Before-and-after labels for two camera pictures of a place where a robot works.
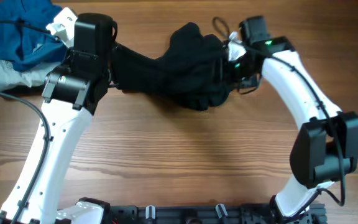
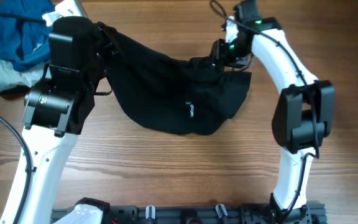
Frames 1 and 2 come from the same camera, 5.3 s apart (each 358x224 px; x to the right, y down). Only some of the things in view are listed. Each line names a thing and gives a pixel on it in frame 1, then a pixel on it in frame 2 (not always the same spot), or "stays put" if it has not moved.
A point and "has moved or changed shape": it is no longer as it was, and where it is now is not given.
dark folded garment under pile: (15, 90) stays put
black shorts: (194, 71) has moved or changed shape
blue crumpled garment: (24, 47) stays put
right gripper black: (232, 64) to (217, 50)
